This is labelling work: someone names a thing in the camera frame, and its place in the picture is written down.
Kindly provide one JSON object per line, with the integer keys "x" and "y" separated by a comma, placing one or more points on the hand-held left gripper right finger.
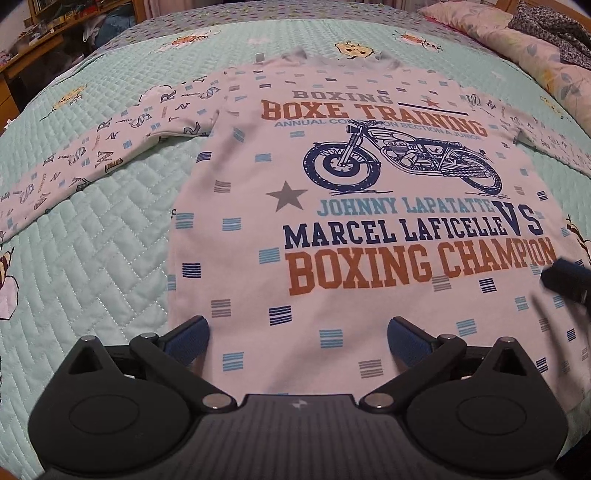
{"x": 406, "y": 339}

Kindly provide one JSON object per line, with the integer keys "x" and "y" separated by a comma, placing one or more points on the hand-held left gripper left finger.
{"x": 189, "y": 339}

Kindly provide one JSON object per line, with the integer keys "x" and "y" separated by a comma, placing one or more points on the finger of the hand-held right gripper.
{"x": 568, "y": 277}

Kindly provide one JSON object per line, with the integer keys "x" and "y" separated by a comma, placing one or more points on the white printed long-sleeve shirt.
{"x": 240, "y": 207}

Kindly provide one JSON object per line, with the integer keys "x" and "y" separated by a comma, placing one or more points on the mint bee-print quilt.
{"x": 92, "y": 277}

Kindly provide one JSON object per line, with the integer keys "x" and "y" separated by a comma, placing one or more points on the pink floral pillow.
{"x": 517, "y": 50}

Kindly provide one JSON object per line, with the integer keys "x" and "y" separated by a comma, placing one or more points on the dark patterned garment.
{"x": 554, "y": 27}

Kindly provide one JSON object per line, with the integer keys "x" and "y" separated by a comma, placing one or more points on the wooden desk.
{"x": 27, "y": 69}

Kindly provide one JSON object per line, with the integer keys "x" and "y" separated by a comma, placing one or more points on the purple floral bedsheet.
{"x": 277, "y": 11}

